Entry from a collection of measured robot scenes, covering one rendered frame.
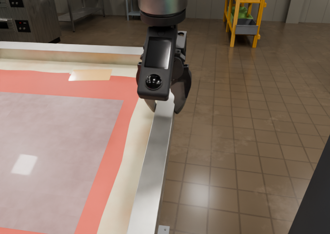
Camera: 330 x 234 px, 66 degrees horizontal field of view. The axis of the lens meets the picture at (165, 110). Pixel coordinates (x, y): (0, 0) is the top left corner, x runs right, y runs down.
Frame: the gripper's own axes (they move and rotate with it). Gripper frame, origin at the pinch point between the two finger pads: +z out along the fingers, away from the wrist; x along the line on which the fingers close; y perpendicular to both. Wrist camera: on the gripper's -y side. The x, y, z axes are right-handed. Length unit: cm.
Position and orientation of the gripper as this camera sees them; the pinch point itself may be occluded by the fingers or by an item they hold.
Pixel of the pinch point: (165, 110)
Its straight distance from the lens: 51.4
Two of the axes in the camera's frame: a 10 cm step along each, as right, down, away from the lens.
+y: 1.3, -7.0, 7.1
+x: -9.9, -0.7, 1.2
